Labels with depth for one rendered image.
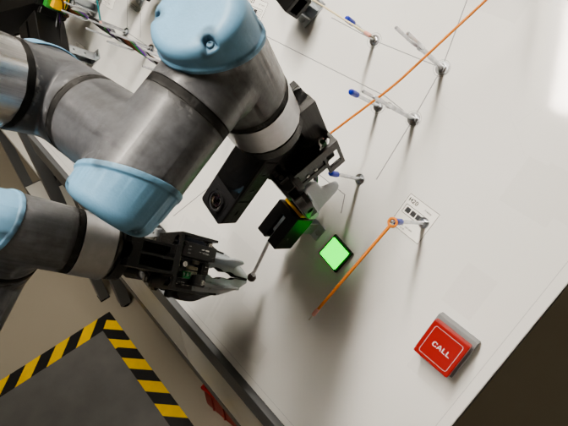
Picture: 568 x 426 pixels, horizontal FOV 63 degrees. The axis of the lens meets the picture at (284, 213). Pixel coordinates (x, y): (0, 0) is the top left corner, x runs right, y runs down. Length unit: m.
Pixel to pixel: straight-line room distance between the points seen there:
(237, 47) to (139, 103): 0.08
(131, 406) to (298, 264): 1.18
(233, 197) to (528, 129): 0.35
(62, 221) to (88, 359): 1.42
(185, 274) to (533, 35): 0.50
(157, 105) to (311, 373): 0.51
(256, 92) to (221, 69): 0.04
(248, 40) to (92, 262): 0.31
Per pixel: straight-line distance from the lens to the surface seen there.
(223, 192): 0.52
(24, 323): 2.11
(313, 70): 0.75
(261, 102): 0.39
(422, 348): 0.62
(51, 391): 1.92
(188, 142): 0.35
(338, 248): 0.68
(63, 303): 2.10
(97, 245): 0.55
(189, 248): 0.58
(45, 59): 0.43
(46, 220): 0.54
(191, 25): 0.35
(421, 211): 0.64
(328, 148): 0.51
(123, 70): 1.10
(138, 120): 0.35
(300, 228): 0.64
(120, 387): 1.85
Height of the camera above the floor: 1.63
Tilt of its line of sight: 47 degrees down
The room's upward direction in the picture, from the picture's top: 2 degrees clockwise
